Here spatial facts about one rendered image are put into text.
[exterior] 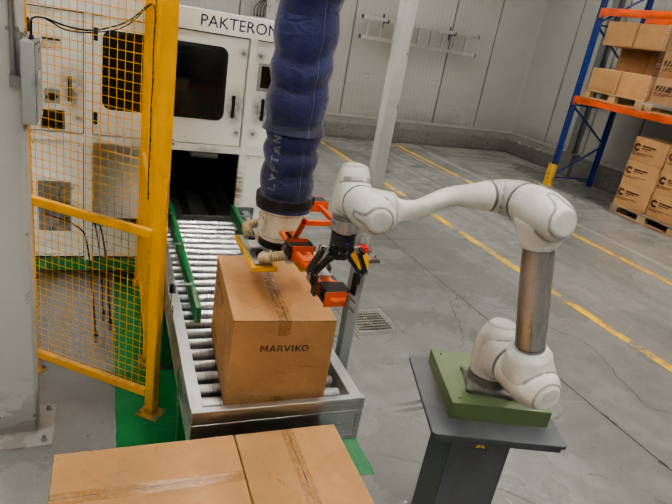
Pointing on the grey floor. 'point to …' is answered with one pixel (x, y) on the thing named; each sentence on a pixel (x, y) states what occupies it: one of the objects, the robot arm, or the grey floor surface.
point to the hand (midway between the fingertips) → (333, 291)
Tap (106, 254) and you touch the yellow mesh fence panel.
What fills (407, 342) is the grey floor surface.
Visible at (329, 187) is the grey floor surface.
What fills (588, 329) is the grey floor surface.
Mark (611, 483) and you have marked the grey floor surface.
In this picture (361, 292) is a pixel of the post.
